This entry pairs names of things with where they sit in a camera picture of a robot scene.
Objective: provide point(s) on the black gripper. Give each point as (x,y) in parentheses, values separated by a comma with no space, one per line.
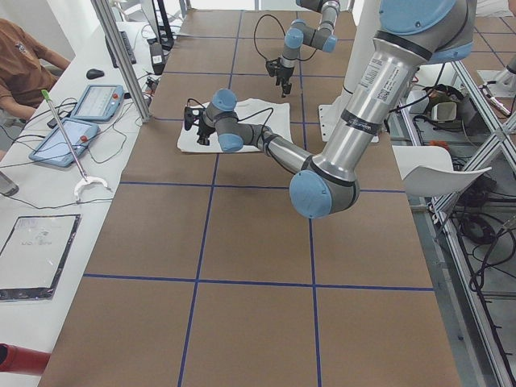
(204,131)
(285,74)

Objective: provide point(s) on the white printed t-shirt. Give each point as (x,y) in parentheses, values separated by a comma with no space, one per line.
(237,126)

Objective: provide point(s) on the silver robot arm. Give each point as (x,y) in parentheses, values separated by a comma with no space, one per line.
(298,34)
(405,36)

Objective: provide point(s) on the white labelled black box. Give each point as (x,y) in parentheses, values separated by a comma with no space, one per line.
(157,58)

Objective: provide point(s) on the upper blue teach pendant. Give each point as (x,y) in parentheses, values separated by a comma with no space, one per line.
(98,103)

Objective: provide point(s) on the blue teach pendant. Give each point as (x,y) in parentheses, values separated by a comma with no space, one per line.
(98,103)
(54,150)

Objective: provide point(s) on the reacher grabber stick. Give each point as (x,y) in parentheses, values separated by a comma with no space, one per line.
(85,178)

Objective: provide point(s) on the black computer mouse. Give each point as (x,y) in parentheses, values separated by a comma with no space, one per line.
(92,74)

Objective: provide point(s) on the lower blue teach pendant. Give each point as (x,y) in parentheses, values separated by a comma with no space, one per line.
(54,150)

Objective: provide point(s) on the seated person brown shirt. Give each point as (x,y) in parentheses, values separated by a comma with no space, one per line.
(23,77)

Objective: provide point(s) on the clear plastic zip bag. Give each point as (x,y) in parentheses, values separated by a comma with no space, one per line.
(34,256)

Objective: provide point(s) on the red cylinder object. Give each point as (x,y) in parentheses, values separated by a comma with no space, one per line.
(21,360)

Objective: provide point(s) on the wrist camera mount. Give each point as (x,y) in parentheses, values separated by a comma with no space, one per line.
(192,116)
(273,67)

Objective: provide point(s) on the white pedestal column base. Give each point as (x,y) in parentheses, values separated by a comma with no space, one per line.
(350,80)

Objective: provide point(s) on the aluminium frame post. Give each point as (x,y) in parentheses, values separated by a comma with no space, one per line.
(105,16)

